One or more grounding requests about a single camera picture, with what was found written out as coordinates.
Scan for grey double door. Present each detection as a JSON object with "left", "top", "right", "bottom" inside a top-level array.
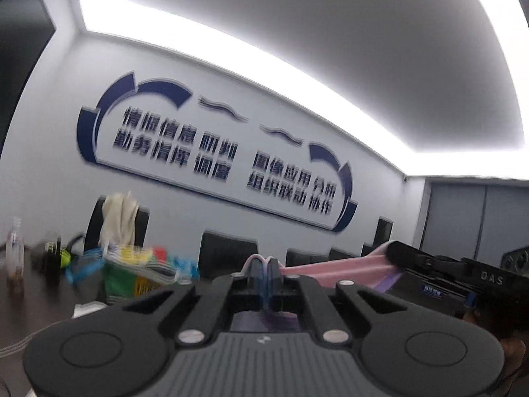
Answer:
[{"left": 421, "top": 179, "right": 529, "bottom": 259}]

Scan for ceiling light strip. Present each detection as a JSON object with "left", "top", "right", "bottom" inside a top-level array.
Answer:
[{"left": 73, "top": 0, "right": 529, "bottom": 179}]

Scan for black box with blue label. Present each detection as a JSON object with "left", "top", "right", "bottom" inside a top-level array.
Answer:
[{"left": 394, "top": 270, "right": 469, "bottom": 320}]

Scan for black handheld radio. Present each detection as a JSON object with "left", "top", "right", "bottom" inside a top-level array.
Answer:
[{"left": 30, "top": 236, "right": 63, "bottom": 287}]

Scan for cream cloth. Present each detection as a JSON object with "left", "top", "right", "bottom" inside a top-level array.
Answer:
[{"left": 99, "top": 191, "right": 140, "bottom": 254}]

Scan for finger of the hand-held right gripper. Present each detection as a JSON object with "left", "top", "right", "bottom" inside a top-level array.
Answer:
[{"left": 386, "top": 241, "right": 466, "bottom": 276}]

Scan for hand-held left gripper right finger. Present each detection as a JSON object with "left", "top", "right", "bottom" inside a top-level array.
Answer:
[{"left": 268, "top": 257, "right": 409, "bottom": 345}]

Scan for blue lettered wall sign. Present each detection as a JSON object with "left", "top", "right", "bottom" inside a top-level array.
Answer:
[{"left": 76, "top": 71, "right": 360, "bottom": 235}]

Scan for person's right forearm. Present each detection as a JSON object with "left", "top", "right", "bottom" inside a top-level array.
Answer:
[{"left": 498, "top": 333, "right": 529, "bottom": 397}]

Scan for green zip bag blue straps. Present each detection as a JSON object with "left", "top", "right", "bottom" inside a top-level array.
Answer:
[{"left": 65, "top": 243, "right": 202, "bottom": 307}]

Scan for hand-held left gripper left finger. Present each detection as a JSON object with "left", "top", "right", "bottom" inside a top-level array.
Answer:
[{"left": 123, "top": 257, "right": 267, "bottom": 345}]

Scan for pink blue purple-trimmed tank top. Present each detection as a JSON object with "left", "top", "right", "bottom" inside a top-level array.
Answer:
[{"left": 231, "top": 243, "right": 403, "bottom": 332}]

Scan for white cable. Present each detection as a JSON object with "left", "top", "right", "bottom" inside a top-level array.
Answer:
[{"left": 0, "top": 330, "right": 40, "bottom": 357}]

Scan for clear plastic drink bottle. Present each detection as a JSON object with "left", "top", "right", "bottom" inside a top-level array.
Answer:
[{"left": 4, "top": 217, "right": 26, "bottom": 291}]

